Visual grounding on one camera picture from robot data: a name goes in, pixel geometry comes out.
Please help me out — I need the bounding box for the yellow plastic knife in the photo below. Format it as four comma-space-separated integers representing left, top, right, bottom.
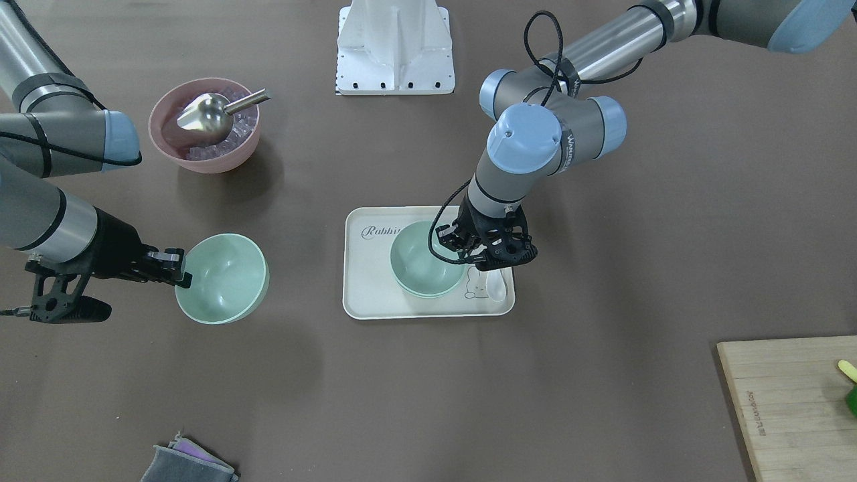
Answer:
838, 359, 857, 384

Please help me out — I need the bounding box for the green lime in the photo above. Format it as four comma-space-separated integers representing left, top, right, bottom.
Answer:
844, 385, 857, 417

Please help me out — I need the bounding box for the white ceramic spoon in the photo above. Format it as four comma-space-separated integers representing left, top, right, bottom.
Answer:
485, 270, 508, 303

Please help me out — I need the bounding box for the metal ice scoop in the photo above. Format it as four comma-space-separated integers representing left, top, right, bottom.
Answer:
175, 88, 270, 147

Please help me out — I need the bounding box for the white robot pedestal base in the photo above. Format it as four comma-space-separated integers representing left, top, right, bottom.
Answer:
335, 1, 456, 96

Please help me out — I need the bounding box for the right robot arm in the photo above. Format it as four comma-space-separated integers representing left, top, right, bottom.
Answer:
1, 1, 192, 324

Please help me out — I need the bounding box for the green bowl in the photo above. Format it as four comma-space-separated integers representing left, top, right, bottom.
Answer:
390, 220, 466, 289
396, 280, 462, 299
175, 233, 270, 325

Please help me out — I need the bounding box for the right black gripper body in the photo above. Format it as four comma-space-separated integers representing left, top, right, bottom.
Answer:
25, 210, 145, 324

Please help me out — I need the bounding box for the green bowl on tray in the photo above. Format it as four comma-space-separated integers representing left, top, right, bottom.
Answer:
396, 280, 462, 299

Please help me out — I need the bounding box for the pink bowl with ice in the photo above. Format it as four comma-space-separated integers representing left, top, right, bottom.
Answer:
148, 77, 261, 174

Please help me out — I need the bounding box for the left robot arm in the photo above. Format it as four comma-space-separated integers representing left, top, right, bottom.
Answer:
426, 1, 855, 272

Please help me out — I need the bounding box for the cream rabbit tray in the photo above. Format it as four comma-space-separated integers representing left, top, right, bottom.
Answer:
342, 206, 516, 320

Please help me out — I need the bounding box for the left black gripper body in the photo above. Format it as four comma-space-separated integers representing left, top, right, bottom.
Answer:
442, 200, 538, 272

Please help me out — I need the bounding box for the grey cleaning cloth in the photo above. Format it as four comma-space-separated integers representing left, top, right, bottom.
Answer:
141, 446, 240, 481

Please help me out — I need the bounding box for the wooden cutting board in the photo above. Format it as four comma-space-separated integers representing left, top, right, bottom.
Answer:
716, 335, 856, 481

